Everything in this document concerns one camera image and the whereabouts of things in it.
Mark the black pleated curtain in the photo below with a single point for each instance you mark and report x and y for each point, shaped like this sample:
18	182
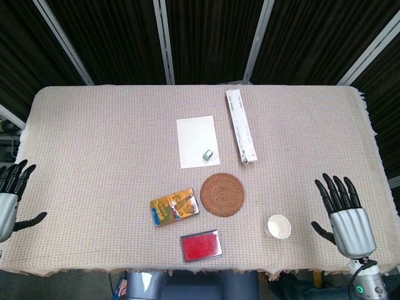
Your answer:
212	37

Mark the beige woven tablecloth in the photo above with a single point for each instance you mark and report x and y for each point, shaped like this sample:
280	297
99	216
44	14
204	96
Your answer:
125	156

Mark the white paper sheet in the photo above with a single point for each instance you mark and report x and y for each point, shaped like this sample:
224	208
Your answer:
197	142

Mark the long white cardboard box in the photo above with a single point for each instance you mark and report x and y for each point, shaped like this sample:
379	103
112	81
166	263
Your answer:
240	126

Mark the small green eraser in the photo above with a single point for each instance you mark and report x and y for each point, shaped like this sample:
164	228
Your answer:
207	155

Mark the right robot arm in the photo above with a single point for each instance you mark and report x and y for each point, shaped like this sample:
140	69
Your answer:
367	279

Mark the round woven rattan coaster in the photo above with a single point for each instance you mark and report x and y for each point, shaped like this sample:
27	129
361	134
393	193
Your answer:
222	194

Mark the small white paper cup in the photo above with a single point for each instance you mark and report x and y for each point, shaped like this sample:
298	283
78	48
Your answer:
278	227

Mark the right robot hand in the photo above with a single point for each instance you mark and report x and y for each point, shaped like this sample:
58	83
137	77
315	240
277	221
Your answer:
353	228

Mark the grey robot torso base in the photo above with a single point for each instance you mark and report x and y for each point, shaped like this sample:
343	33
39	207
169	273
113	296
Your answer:
187	286

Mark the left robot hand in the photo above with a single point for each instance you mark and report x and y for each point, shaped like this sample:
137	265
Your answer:
6	209

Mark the grey metal frame post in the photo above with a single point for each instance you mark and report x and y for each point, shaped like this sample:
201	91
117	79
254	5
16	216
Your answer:
257	40
11	116
368	47
64	40
164	42

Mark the red ink stamp pad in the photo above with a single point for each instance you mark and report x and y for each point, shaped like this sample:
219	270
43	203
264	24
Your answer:
201	245

